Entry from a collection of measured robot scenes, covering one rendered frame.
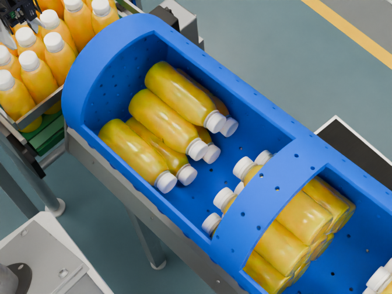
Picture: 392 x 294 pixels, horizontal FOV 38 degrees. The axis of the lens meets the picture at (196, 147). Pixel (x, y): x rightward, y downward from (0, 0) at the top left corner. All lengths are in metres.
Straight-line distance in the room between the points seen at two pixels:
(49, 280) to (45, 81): 0.67
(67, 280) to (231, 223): 0.31
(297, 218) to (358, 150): 1.27
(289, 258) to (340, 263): 0.20
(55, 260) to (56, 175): 1.63
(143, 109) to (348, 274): 0.50
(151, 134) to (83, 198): 1.16
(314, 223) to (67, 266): 0.41
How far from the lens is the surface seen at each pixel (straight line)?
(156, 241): 1.91
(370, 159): 2.18
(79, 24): 1.39
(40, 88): 1.32
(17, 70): 1.34
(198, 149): 1.10
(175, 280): 2.12
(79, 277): 0.70
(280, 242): 0.96
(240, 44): 2.62
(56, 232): 0.99
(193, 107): 1.09
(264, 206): 0.88
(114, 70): 1.17
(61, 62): 1.32
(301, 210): 0.94
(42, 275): 0.76
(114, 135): 1.14
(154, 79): 1.14
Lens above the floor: 2.03
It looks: 61 degrees down
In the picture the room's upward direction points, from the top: 8 degrees counter-clockwise
